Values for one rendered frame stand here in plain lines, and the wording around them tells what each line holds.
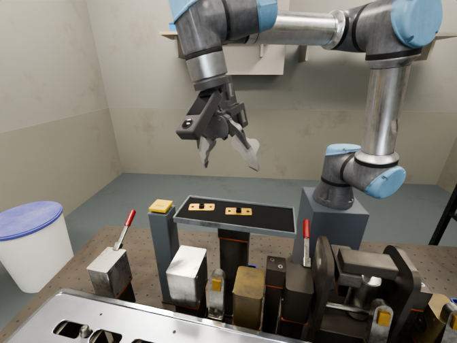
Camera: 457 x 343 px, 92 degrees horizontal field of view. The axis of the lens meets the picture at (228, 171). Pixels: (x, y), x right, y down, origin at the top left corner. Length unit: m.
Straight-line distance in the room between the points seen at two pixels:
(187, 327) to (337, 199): 0.65
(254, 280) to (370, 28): 0.69
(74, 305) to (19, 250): 1.42
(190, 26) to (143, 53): 3.22
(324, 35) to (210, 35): 0.37
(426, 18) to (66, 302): 1.11
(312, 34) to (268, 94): 2.68
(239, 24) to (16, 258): 2.10
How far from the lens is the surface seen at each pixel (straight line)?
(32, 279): 2.38
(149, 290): 1.15
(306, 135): 3.54
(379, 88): 0.73
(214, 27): 0.46
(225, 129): 0.46
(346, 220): 0.95
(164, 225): 0.80
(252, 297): 0.61
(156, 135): 3.74
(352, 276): 0.61
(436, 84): 4.13
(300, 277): 0.67
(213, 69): 0.45
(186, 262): 0.64
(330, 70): 3.50
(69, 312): 0.80
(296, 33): 0.68
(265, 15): 0.50
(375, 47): 0.71
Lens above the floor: 1.57
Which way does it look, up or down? 24 degrees down
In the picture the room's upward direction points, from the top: straight up
